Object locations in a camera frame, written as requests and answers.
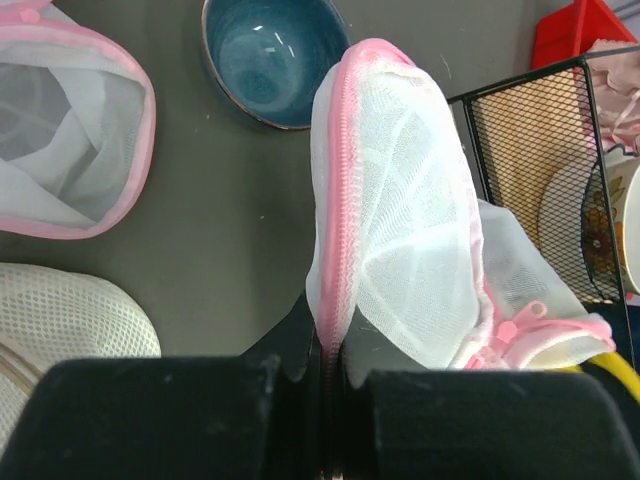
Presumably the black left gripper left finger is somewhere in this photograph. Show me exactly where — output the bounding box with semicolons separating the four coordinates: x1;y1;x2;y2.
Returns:
241;293;322;479

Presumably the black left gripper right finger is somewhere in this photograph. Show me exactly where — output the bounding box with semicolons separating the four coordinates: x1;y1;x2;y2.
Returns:
340;311;425;479

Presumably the white mesh laundry bag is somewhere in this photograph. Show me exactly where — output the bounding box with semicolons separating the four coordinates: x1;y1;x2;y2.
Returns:
1;1;156;240
306;39;616;370

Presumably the yellow and navy bra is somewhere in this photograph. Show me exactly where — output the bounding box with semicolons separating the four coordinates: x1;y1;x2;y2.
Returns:
561;353;640;403

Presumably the cream round mesh bra bag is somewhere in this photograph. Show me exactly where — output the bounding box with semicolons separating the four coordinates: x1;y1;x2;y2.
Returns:
1;263;161;448

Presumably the dark blue ceramic bowl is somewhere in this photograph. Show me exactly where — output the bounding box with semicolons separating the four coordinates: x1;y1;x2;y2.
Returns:
200;1;351;131

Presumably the red plastic bin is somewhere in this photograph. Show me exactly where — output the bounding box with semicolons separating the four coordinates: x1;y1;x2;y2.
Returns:
531;0;637;70

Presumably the pink garment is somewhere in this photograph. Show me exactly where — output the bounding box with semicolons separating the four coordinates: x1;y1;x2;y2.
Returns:
587;39;639;153

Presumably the black wire wooden shelf rack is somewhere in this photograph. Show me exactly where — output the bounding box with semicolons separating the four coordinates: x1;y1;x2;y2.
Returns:
448;54;634;361

